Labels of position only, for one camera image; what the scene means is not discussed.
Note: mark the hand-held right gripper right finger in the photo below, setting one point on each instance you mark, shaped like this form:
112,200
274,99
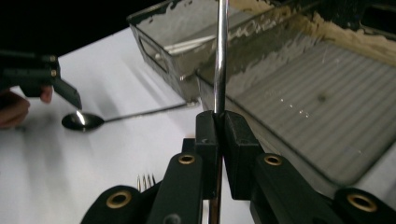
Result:
239,155

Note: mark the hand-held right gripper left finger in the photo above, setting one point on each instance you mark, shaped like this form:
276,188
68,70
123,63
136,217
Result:
208,149

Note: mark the long metal spoon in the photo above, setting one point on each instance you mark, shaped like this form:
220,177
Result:
90,123

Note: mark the transparent brown plastic bin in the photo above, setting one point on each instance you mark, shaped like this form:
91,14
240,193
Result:
311,109
162,62

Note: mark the white chopstick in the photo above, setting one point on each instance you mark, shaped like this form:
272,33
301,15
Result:
190,42
186,48

